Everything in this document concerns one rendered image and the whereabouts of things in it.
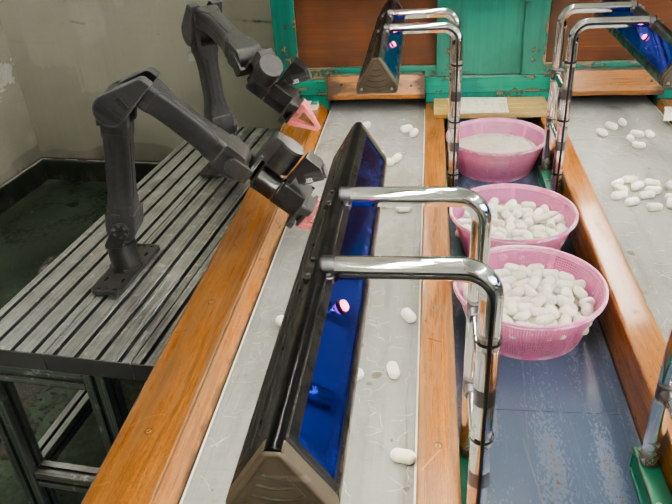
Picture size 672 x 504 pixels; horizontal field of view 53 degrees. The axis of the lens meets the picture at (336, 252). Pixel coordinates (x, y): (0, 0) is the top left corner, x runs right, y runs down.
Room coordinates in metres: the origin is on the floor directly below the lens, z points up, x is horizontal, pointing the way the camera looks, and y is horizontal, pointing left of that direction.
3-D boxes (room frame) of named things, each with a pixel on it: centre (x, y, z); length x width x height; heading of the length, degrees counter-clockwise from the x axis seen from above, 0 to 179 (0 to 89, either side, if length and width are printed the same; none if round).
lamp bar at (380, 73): (1.58, -0.15, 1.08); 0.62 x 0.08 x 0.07; 171
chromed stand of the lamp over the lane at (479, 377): (0.60, -0.08, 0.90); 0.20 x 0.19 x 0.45; 171
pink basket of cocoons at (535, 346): (0.99, -0.34, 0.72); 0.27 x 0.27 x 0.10
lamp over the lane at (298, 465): (0.62, 0.00, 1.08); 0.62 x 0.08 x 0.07; 171
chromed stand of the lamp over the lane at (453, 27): (1.56, -0.22, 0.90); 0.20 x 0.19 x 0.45; 171
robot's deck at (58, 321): (1.52, 0.15, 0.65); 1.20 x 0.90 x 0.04; 166
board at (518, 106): (1.92, -0.48, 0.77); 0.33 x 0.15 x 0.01; 81
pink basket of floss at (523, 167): (1.70, -0.45, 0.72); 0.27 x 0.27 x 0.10
